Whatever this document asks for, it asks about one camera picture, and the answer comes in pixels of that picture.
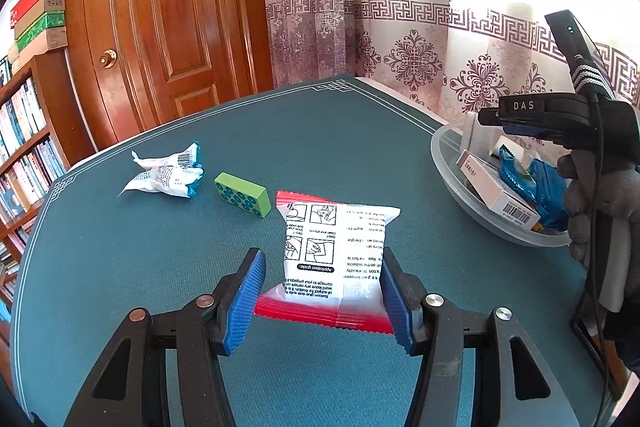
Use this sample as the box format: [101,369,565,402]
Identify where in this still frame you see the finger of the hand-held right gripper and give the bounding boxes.
[477,108,551,140]

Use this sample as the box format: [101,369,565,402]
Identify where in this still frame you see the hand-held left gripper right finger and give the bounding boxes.
[380,252,581,427]

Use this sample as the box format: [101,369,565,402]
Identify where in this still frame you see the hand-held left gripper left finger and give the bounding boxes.
[62,247,268,427]

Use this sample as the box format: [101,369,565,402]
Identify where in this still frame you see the blue noodle snack packet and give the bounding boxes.
[498,145,538,202]

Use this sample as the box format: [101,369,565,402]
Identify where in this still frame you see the large blue packet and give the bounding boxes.
[530,158,572,230]

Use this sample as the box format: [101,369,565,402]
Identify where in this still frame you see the white and red packet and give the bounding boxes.
[254,190,402,336]

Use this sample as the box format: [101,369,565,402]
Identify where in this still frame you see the clear plastic bowl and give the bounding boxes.
[431,112,583,249]

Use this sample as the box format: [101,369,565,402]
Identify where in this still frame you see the person's right hand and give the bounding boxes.
[557,152,640,261]

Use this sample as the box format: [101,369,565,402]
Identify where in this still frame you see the white orange medicine box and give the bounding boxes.
[457,149,543,228]

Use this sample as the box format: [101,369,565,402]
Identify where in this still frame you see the green mahjong tile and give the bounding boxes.
[214,172,272,219]

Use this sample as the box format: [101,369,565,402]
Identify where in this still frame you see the crumpled white blue wrapper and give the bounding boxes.
[118,141,206,199]

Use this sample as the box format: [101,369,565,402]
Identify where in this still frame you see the patterned purple white curtain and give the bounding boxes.
[260,0,640,128]

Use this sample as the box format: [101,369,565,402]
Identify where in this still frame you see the rows of books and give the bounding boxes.
[0,77,68,303]

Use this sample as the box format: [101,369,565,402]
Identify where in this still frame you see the wooden bookshelf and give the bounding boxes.
[0,49,98,348]

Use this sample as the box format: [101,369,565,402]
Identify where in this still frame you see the wooden door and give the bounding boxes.
[61,0,276,145]

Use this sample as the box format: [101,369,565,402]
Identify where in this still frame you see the green box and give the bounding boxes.
[15,12,67,52]

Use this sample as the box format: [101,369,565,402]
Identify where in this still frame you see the brown flat box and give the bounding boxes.
[14,0,67,38]

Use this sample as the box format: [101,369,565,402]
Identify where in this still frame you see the black cable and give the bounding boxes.
[586,94,618,403]

